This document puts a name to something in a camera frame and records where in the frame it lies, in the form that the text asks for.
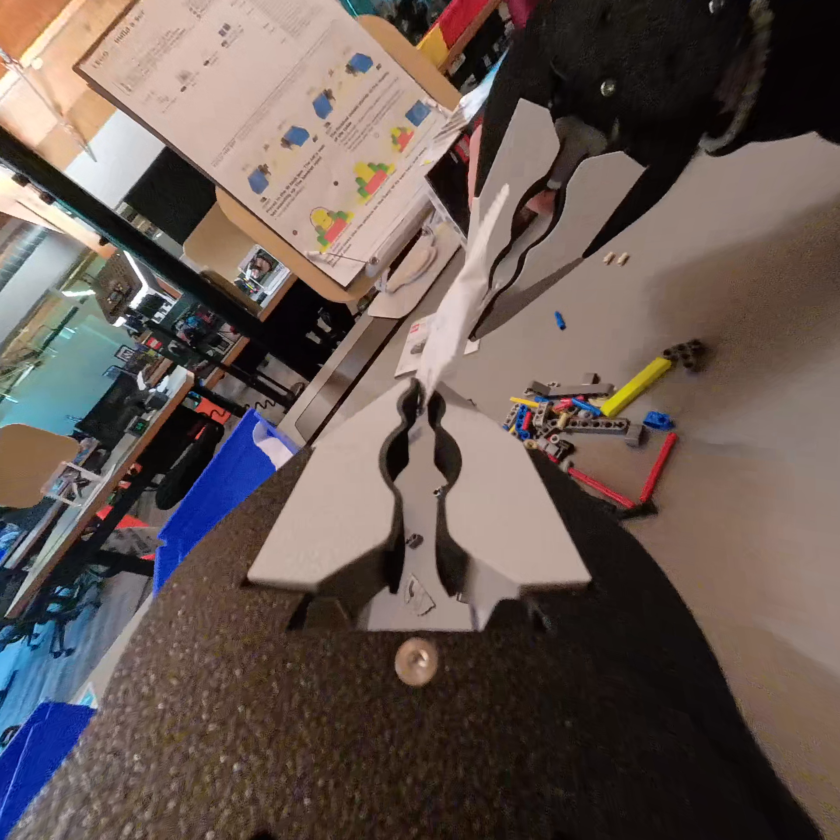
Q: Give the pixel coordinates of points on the wooden board with instruction sheet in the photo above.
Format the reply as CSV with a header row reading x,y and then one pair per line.
x,y
262,131

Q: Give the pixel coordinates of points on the blue plastic storage bin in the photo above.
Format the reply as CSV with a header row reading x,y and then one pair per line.
x,y
210,492
33,768

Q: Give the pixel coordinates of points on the black metal beam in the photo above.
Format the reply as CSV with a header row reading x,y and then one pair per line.
x,y
131,243

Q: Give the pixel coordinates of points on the grey T-shaped lego beam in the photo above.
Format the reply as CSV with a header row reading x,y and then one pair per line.
x,y
686,354

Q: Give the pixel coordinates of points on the bundle of white paper bags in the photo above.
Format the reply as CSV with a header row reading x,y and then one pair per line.
x,y
279,446

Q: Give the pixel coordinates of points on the blue lego connector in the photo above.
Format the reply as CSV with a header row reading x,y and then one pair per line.
x,y
658,421

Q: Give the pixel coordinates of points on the wooden background desk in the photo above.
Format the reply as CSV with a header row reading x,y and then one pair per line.
x,y
131,446

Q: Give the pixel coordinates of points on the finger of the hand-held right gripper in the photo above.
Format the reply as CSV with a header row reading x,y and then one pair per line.
x,y
518,151
590,203

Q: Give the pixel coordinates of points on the black office chair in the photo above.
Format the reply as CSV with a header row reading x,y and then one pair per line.
x,y
187,466

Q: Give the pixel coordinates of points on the pile of lego pieces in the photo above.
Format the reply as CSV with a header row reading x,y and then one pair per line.
x,y
577,420

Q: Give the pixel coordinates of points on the torn white paper bag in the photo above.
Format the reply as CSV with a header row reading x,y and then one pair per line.
x,y
459,308

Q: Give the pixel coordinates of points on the lego instruction booklet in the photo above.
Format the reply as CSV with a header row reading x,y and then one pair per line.
x,y
410,348

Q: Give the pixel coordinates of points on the red lego axle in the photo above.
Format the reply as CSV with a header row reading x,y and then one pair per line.
x,y
658,467
600,487

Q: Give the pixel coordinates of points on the printed paper sign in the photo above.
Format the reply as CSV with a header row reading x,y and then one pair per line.
x,y
134,541

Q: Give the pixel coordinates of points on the pale board stand base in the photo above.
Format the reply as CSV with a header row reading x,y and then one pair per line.
x,y
407,302

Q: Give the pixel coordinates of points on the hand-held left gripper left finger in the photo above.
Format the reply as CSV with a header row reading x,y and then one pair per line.
x,y
328,518

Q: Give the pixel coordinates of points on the long yellow lego beam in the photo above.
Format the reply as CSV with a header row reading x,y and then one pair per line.
x,y
636,387

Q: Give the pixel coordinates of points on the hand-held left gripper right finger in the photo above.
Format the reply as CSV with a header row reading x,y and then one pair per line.
x,y
518,518

